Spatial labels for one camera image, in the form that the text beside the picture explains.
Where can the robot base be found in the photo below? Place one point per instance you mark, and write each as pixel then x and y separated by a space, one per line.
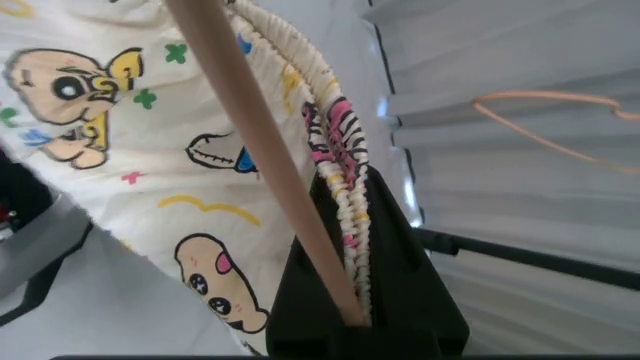
pixel 40 235

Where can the pink clothes hanger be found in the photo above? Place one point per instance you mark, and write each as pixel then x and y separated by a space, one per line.
pixel 550 95
pixel 250 110

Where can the cream printed garment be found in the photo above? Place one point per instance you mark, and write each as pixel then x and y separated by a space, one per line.
pixel 150 150

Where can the black clothes rack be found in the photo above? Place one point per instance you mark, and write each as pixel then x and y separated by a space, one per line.
pixel 525 257

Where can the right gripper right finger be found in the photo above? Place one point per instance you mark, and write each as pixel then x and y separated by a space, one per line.
pixel 410 300

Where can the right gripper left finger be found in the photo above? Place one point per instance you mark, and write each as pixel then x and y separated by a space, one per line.
pixel 300 310

